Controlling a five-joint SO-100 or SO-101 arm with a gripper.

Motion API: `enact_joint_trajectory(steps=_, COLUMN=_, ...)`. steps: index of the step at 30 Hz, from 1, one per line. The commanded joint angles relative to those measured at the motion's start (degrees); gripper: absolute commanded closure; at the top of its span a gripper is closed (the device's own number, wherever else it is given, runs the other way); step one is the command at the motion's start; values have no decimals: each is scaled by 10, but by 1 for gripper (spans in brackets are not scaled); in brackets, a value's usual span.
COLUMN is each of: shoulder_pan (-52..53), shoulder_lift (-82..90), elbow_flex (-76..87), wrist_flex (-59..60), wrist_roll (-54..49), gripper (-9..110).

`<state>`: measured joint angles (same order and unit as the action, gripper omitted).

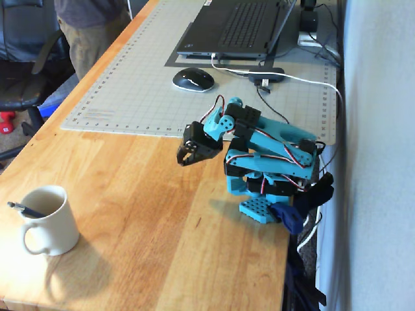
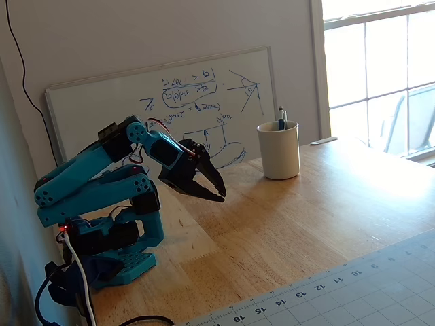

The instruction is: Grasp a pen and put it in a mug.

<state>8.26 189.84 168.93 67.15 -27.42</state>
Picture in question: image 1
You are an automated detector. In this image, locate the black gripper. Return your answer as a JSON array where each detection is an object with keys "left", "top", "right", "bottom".
[{"left": 176, "top": 121, "right": 225, "bottom": 167}]

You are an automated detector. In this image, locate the black and silver pen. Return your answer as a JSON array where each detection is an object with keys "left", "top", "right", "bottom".
[{"left": 6, "top": 201, "right": 48, "bottom": 220}]

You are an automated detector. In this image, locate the teal perforated robot base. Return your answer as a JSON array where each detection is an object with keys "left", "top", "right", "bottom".
[{"left": 226, "top": 174, "right": 313, "bottom": 225}]

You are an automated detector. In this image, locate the white ceramic mug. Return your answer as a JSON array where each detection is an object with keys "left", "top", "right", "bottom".
[{"left": 20, "top": 185, "right": 80, "bottom": 257}]

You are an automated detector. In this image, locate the black computer mouse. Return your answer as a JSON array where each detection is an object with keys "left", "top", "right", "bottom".
[{"left": 171, "top": 67, "right": 216, "bottom": 93}]

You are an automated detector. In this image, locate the grey gridded cutting mat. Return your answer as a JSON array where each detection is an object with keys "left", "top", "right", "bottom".
[{"left": 60, "top": 0, "right": 338, "bottom": 147}]

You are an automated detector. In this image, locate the black usb hub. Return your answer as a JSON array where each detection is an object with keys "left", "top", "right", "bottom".
[{"left": 247, "top": 67, "right": 286, "bottom": 84}]

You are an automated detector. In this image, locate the dark blue table clamp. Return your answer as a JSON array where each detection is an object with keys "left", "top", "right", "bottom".
[{"left": 271, "top": 183, "right": 335, "bottom": 236}]

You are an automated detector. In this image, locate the black laptop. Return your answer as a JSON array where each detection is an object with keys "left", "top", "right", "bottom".
[{"left": 175, "top": 0, "right": 298, "bottom": 60}]

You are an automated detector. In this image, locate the person in khaki trousers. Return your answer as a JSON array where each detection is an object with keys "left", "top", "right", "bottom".
[{"left": 53, "top": 0, "right": 131, "bottom": 81}]

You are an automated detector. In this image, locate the black webcam on stand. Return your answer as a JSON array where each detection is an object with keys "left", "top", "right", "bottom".
[{"left": 298, "top": 0, "right": 322, "bottom": 46}]

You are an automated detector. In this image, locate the black office chair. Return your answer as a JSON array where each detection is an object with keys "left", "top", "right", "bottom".
[{"left": 0, "top": 0, "right": 77, "bottom": 170}]

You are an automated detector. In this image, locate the red dumbbell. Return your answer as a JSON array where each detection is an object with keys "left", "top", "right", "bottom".
[{"left": 0, "top": 111, "right": 18, "bottom": 135}]

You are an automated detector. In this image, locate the red white servo wire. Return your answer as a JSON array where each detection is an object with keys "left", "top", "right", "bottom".
[{"left": 199, "top": 94, "right": 235, "bottom": 134}]

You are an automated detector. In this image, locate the white usb cable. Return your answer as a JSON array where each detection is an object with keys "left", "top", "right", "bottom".
[{"left": 210, "top": 52, "right": 346, "bottom": 255}]

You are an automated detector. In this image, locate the black cable bundle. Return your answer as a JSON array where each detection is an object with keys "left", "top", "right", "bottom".
[{"left": 309, "top": 0, "right": 343, "bottom": 69}]

